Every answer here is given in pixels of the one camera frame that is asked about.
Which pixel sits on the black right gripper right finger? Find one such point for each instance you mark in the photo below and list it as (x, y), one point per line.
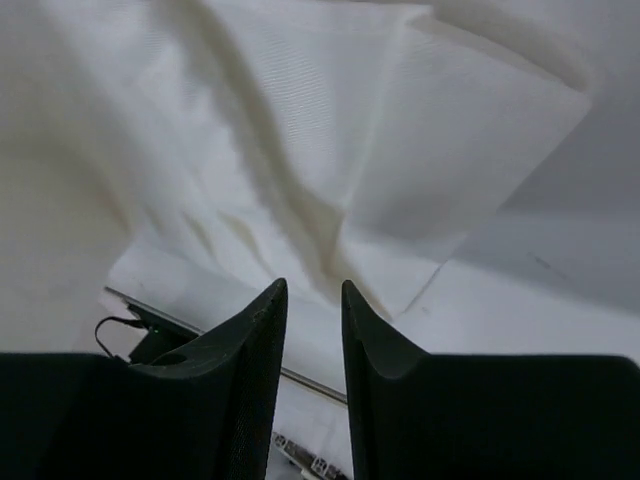
(418, 415)

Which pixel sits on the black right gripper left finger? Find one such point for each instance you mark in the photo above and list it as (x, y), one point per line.
(202, 411)

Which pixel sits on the white pleated skirt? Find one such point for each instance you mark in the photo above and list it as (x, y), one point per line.
(310, 140)

